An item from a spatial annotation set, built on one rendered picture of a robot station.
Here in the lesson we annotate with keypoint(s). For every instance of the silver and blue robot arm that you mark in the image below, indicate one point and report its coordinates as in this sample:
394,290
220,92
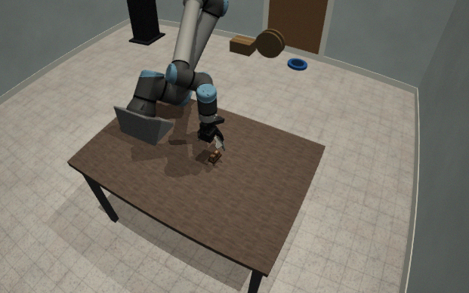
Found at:
153,86

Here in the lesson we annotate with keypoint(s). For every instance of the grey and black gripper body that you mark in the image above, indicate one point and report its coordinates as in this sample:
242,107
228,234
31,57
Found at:
205,135

